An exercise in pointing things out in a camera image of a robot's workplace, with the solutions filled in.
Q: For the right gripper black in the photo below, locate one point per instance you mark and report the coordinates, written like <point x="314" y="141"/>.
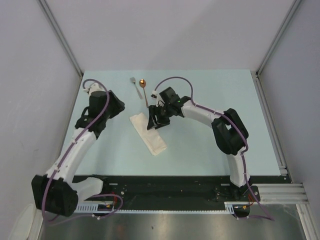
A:
<point x="154" y="110"/>

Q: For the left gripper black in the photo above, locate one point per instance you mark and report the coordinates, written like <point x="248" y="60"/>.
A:
<point x="118" y="106"/>

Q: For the white cloth napkin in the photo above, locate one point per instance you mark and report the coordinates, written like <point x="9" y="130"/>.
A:
<point x="151" y="138"/>

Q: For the silver fork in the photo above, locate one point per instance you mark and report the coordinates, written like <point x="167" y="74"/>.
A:
<point x="133" y="80"/>

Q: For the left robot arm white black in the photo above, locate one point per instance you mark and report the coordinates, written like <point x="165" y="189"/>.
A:
<point x="55" y="191"/>

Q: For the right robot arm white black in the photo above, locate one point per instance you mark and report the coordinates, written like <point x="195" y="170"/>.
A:
<point x="229" y="132"/>

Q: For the copper spoon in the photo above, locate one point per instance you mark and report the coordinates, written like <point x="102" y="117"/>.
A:
<point x="143" y="84"/>

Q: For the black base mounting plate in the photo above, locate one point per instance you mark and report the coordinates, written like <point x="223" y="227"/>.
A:
<point x="174" y="191"/>

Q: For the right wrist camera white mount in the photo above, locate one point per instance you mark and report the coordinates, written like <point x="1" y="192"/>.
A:
<point x="156" y="96"/>

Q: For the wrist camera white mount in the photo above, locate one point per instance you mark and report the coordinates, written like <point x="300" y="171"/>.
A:
<point x="156" y="96"/>
<point x="94" y="87"/>

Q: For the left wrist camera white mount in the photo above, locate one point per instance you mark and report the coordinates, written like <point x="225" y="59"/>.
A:
<point x="94" y="87"/>

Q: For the left aluminium frame post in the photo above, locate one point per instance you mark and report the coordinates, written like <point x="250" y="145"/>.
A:
<point x="49" y="15"/>

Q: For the aluminium frame post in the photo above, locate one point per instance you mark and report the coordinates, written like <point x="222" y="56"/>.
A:
<point x="49" y="15"/>
<point x="279" y="35"/>

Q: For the white slotted cable duct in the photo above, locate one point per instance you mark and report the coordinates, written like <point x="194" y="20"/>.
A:
<point x="227" y="207"/>

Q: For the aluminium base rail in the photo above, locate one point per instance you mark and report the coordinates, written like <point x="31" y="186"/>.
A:
<point x="282" y="193"/>

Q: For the right aluminium frame post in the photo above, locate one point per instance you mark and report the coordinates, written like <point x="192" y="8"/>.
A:
<point x="279" y="35"/>

